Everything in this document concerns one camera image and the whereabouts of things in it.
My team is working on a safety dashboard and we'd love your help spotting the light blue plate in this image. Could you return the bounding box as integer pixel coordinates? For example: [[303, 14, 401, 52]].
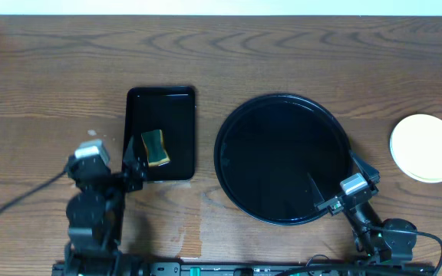
[[391, 153, 442, 183]]

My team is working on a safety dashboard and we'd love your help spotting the green and yellow sponge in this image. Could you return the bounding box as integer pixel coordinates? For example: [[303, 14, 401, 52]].
[[141, 130, 170, 167]]

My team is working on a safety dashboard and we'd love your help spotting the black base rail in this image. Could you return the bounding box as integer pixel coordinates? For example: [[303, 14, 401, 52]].
[[51, 261, 437, 276]]

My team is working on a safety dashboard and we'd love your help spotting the black round tray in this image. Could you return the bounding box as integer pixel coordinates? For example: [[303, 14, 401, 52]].
[[214, 94, 353, 225]]

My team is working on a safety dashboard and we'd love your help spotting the yellow plate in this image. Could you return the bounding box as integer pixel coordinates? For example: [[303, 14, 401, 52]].
[[389, 113, 442, 179]]

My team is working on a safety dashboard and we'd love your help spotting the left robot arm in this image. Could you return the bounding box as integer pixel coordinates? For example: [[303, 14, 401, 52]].
[[61, 138, 147, 276]]

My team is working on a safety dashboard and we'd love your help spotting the black rectangular tray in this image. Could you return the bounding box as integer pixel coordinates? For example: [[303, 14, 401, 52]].
[[123, 86, 196, 182]]

